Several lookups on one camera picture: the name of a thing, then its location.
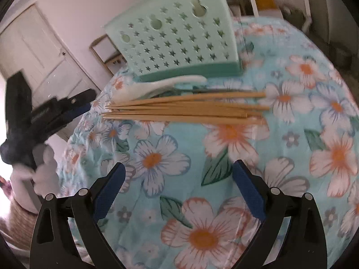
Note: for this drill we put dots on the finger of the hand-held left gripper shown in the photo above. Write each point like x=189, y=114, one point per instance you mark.
x=82, y=96
x=75, y=113

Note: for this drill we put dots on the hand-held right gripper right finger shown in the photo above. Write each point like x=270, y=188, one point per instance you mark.
x=248, y=190

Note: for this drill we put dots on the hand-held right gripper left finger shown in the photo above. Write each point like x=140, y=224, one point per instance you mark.
x=112, y=185

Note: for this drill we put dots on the white ceramic spoon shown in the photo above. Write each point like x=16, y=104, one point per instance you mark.
x=134, y=92

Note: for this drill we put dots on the metal spoon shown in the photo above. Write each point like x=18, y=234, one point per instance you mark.
x=179, y=90

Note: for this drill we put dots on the bundle of wooden chopsticks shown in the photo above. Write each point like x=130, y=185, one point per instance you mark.
x=182, y=108

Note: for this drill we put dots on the green star-perforated utensil holder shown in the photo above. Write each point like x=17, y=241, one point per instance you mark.
x=174, y=39

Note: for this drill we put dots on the person's left forearm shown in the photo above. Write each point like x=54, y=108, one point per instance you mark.
x=25, y=199

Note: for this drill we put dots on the person's left hand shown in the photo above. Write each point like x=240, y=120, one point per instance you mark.
x=46, y=173

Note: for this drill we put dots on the floral blue tablecloth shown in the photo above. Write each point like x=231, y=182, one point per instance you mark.
x=280, y=151

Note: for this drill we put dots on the wooden chair with dark seat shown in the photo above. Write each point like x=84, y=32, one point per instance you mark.
x=98, y=40

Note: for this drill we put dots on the white panel door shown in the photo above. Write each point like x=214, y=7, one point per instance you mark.
x=36, y=50

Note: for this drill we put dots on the white box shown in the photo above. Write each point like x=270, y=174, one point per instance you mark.
x=270, y=12

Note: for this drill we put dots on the green sack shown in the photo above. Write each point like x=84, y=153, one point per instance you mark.
x=293, y=14

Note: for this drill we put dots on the white board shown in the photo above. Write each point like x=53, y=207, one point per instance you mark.
x=308, y=5

